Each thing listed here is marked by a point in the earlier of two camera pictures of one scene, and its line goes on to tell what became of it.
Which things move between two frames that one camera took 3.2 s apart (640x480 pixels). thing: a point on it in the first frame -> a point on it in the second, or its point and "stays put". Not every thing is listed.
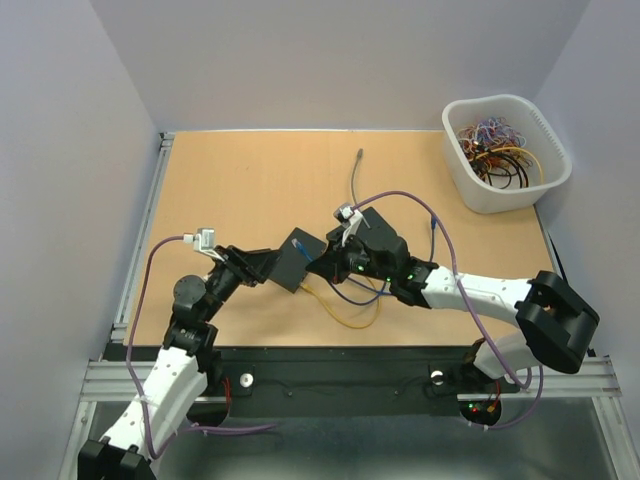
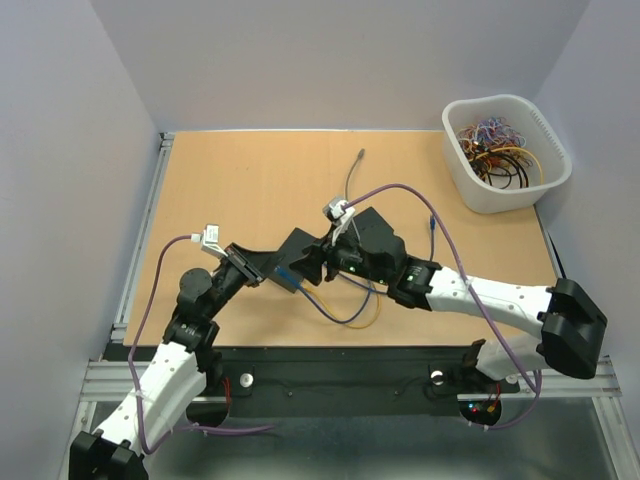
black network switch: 292,258 stays put
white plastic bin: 505,156 stays put
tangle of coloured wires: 495,151 stays put
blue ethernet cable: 296,244 -> 282,271
